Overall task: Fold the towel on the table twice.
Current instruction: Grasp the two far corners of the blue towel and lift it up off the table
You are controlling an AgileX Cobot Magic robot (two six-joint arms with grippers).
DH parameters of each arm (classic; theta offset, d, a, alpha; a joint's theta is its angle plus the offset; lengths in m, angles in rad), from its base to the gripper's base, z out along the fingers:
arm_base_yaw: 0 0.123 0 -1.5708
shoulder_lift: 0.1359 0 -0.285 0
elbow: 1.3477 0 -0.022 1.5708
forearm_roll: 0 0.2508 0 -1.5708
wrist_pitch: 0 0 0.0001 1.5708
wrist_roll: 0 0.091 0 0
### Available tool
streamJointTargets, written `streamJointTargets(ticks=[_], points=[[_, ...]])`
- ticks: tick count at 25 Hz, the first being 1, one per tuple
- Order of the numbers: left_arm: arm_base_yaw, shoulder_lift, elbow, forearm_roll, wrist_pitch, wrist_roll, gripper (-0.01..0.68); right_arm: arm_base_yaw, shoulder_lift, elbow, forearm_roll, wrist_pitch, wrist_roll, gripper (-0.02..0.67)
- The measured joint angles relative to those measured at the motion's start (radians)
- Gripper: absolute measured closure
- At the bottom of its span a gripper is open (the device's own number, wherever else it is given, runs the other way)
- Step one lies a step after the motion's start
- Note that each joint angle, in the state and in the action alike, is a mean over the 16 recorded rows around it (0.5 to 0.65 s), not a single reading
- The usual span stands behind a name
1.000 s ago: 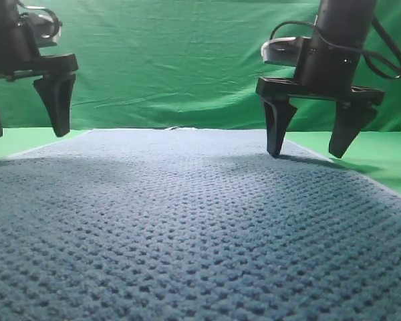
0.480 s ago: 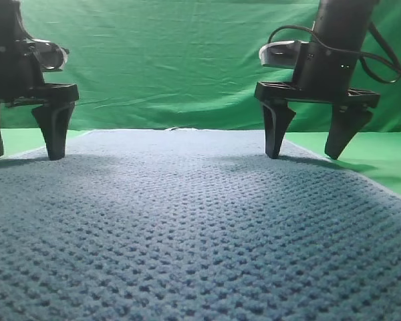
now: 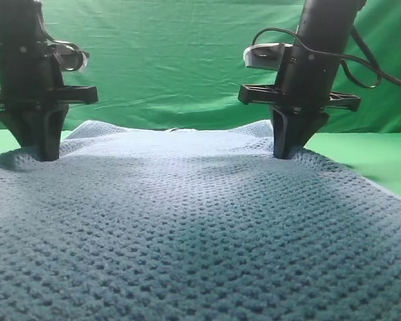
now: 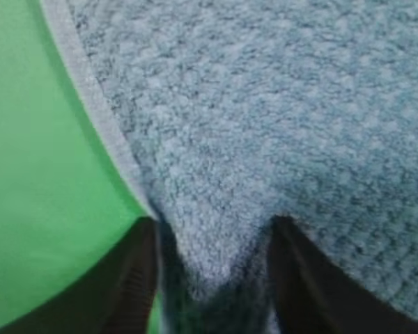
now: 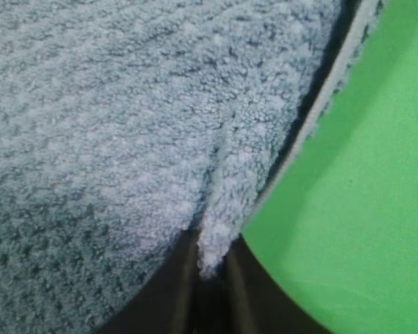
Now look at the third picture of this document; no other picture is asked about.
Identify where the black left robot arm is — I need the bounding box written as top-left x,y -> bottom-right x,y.
0,1 -> 98,161

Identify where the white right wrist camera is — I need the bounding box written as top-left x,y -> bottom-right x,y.
243,43 -> 293,71

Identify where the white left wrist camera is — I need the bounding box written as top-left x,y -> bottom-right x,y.
49,41 -> 90,72

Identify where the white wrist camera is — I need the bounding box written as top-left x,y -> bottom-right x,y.
243,43 -> 293,71
49,41 -> 90,72

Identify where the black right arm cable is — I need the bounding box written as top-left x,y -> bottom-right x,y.
252,26 -> 401,94

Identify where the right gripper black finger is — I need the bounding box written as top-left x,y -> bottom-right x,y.
292,112 -> 329,155
271,108 -> 302,158

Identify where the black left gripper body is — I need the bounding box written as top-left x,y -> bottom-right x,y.
0,41 -> 98,108

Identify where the blue waffle towel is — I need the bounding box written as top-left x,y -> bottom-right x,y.
0,120 -> 401,320

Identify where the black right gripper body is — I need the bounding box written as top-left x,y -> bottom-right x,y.
238,43 -> 361,112

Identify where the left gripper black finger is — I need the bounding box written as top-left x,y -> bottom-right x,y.
0,110 -> 39,148
37,104 -> 69,161

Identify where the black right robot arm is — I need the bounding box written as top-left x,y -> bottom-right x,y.
238,0 -> 361,159

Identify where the green backdrop cloth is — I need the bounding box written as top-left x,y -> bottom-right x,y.
0,0 -> 401,134

